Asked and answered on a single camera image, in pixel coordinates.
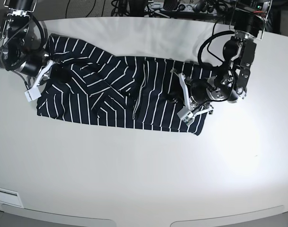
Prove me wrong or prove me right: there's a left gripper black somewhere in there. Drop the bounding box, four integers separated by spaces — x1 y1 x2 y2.
166 77 226 111

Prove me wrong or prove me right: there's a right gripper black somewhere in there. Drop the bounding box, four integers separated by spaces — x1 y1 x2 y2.
15 51 71 83

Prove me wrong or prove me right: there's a navy white striped T-shirt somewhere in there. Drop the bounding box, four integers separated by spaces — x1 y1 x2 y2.
36 34 213 135

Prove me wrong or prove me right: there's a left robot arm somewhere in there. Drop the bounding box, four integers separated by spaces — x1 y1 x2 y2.
166 0 272 113

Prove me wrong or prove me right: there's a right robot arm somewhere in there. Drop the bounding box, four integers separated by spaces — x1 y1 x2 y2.
0 0 71 88

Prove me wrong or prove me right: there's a white power strip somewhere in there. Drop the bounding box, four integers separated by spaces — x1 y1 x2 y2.
146 0 217 16

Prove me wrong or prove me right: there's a black cable bundle background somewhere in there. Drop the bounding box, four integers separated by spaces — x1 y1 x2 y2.
110 0 153 17

